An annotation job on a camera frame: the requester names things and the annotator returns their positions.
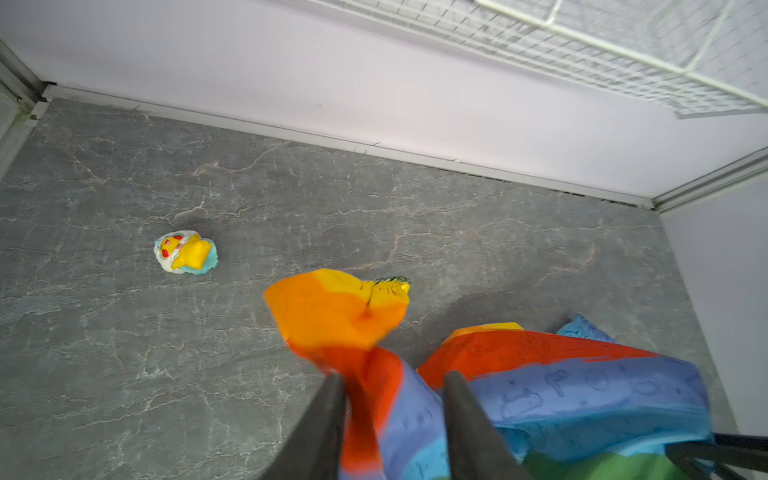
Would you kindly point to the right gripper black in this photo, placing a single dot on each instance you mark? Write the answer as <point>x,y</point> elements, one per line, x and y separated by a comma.
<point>720,456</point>

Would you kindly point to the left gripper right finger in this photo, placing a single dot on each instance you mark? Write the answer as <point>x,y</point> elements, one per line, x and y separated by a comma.
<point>476,450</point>

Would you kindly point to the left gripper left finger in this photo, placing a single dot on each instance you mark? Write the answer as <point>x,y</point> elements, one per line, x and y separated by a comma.
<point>313,450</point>

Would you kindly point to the rainbow striped jacket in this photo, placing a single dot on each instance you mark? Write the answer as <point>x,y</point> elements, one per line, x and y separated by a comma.
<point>572,404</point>

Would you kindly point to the small yellow duck toy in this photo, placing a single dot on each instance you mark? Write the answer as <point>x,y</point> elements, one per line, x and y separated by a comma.
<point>185,252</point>

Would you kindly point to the long white wire basket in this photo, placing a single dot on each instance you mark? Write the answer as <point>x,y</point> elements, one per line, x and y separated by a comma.
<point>698,58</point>

